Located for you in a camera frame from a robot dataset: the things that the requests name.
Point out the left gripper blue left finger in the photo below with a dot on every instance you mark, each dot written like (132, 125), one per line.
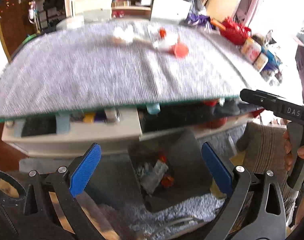
(68, 185)

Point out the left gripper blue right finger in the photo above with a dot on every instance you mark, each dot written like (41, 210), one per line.
(234, 181)

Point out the white foil wrapper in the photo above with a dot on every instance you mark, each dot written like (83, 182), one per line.
(165, 40)

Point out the white tissue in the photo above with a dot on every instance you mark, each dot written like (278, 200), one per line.
(128, 36)

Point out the dark grey trash bin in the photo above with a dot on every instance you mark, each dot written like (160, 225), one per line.
(169, 170)

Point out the person's right hand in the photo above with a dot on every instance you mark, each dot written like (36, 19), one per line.
(290, 152)

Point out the red plastic basket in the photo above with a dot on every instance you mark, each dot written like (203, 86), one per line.
(235, 32)

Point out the light blue bottle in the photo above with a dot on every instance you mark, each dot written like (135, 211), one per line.
(153, 108)

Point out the grey woven tablecloth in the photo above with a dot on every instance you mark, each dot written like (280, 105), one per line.
(85, 69)

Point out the purple cloth heap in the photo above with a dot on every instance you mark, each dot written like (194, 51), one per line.
(197, 20)

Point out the beige TV cabinet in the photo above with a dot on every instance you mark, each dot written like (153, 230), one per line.
(152, 10)

